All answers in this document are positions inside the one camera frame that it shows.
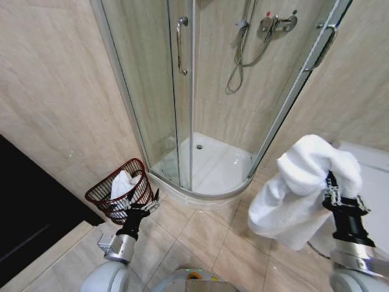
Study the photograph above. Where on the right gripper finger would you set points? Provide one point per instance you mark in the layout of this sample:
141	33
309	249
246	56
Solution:
363	204
332	188

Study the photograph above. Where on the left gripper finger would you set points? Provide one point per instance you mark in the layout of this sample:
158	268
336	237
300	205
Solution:
152	205
132	199

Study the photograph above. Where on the large white towel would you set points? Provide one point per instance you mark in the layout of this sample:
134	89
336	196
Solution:
298	194

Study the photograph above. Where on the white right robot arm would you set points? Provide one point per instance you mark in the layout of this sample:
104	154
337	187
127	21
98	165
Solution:
358	270

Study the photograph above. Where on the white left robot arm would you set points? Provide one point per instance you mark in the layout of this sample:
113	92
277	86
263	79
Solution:
112	273

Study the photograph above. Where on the small white towel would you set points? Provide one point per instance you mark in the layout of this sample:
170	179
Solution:
120	185

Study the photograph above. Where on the white toilet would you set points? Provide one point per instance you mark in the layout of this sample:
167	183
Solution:
373	170

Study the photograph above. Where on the white shower tray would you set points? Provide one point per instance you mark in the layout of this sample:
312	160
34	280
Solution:
218	164

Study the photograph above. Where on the white robot front shell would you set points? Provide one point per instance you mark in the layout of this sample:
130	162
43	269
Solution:
194	281

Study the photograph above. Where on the black cabinet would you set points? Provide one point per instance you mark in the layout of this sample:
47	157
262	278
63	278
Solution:
27	194

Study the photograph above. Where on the glass shower door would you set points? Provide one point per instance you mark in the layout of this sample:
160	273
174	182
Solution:
146	76
301	76

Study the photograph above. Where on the chrome shower mixer valve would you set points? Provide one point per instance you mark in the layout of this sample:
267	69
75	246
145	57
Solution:
273	25

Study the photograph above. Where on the chrome shower slide rail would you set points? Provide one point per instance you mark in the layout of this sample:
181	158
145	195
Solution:
246	18

